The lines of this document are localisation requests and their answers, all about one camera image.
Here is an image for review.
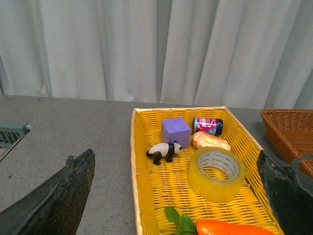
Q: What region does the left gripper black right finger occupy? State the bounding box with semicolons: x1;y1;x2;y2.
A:
257;150;313;235

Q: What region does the yellow woven basket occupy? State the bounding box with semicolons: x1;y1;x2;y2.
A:
131;106;282;235

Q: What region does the toy panda figurine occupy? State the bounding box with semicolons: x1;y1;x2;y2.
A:
146;141;182;165

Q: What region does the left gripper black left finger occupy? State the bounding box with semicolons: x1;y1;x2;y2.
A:
0;149;95;235

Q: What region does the purple foam block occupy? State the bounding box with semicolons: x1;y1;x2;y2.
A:
161;117;191;148

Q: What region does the yellowish clear tape roll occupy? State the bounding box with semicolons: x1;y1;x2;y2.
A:
188;147;246;203

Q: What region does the brown wicker basket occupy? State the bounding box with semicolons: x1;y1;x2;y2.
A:
261;109;313;164

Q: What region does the small red labelled jar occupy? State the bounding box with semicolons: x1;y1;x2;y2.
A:
193;117;224;136

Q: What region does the toy bread roll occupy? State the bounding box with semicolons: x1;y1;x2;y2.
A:
192;131;231;151

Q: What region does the toy orange carrot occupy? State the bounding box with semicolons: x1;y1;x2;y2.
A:
164;206;273;235

